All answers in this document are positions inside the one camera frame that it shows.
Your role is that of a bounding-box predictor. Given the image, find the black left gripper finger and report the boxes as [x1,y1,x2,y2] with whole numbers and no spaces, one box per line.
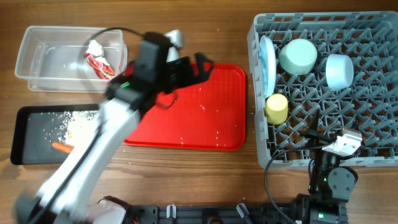
[190,60,214,85]
[194,52,209,67]

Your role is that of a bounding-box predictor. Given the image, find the yellow plastic cup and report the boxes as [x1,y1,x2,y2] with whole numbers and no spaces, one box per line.
[265,93,288,125]

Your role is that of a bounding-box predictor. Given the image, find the red snack wrapper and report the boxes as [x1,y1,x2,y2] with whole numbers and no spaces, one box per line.
[84,53,116,80]

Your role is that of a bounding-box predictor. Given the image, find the white tissue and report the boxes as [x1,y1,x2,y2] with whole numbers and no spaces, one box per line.
[86,40,104,57]

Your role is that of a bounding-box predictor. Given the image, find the light blue plate with scraps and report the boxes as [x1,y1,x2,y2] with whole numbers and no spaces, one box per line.
[259,35,277,98]

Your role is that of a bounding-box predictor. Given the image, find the light blue bowl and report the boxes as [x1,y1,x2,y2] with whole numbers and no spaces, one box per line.
[325,54,354,91]

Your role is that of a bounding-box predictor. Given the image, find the green bowl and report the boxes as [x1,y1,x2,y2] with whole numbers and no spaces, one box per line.
[279,39,318,75]

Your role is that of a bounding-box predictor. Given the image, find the orange carrot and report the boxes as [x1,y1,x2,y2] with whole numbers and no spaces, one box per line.
[52,142,74,154]

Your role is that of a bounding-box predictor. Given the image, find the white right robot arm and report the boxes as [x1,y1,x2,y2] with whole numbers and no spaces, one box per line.
[289,111,363,223]

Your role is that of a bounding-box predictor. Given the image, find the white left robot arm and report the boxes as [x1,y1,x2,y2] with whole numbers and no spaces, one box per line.
[14,53,214,223]

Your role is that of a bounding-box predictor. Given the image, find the grey dishwasher rack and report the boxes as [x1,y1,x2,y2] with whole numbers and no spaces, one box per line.
[247,11,397,169]

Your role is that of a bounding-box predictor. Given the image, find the red plastic tray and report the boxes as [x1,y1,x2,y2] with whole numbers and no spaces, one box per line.
[124,63,246,151]

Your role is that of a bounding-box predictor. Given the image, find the spilled rice and scraps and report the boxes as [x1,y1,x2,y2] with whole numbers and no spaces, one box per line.
[39,110,97,146]

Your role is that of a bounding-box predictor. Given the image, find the clear plastic bin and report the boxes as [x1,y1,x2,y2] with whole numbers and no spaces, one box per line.
[14,26,108,93]

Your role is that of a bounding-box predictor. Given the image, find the black plastic bin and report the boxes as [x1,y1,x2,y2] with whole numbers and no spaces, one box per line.
[10,104,98,165]

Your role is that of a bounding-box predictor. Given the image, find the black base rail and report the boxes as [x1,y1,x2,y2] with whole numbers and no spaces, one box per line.
[124,202,312,224]

